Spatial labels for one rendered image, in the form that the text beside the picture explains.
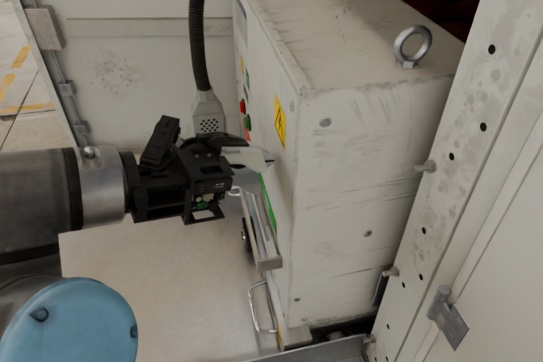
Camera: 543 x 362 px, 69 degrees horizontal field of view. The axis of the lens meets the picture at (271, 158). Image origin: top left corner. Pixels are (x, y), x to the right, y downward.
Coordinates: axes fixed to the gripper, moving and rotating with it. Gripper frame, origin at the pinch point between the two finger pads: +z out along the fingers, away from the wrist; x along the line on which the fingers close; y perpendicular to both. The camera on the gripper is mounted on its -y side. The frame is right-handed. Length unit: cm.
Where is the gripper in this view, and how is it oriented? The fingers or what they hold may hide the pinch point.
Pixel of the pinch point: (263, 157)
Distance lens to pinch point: 57.0
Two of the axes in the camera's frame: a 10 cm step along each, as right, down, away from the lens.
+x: 2.3, -8.2, -5.2
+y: 4.7, 5.6, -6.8
